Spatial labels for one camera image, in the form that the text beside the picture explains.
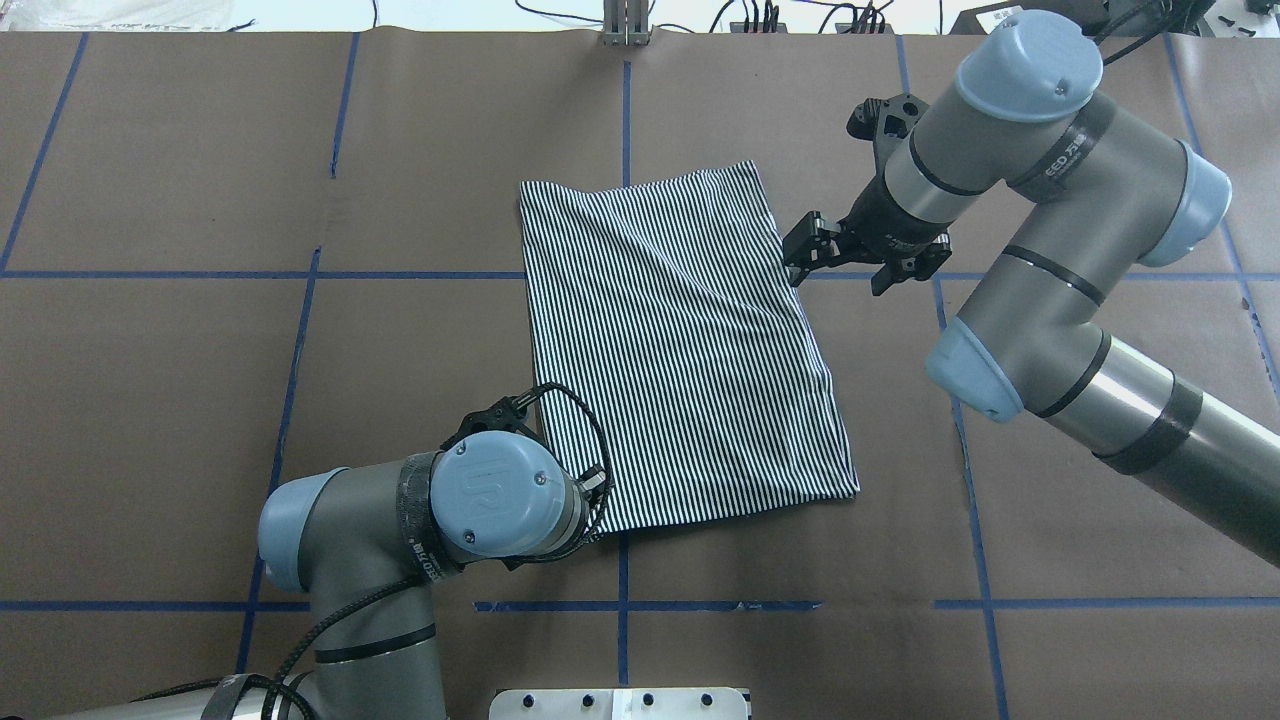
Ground aluminium frame post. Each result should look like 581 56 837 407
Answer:
600 0 654 47

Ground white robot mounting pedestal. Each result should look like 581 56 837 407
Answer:
488 685 753 719

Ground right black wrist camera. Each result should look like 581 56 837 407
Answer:
845 94 931 172

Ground navy white striped polo shirt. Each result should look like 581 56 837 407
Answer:
518 161 860 533

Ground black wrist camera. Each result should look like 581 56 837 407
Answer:
845 94 931 172
439 395 549 452

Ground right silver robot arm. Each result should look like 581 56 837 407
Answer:
782 9 1279 564

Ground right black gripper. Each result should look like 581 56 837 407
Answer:
782 176 954 296

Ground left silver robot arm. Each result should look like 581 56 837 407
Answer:
84 430 613 719

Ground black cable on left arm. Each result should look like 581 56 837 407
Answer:
131 383 613 720

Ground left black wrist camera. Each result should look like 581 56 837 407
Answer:
439 395 549 452

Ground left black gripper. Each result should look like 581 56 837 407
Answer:
579 464 613 511

